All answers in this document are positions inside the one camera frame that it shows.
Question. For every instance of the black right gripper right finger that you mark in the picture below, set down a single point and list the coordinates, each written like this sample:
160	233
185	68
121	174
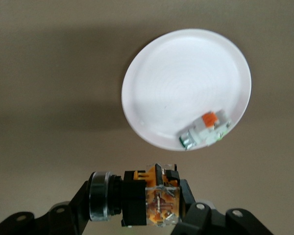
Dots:
201	220

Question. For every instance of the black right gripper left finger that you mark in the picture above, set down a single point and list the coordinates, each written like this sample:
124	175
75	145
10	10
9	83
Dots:
63	220

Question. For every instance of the orange push button switch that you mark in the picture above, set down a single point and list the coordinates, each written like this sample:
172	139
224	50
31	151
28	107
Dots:
137	195

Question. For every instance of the small silver red object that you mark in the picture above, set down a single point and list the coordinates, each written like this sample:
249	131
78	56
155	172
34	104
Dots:
205	127

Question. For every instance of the brown table cover mat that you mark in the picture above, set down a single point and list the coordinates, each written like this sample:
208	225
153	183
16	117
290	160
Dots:
39	122

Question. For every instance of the pale pink round plate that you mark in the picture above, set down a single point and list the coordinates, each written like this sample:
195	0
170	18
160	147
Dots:
181	80

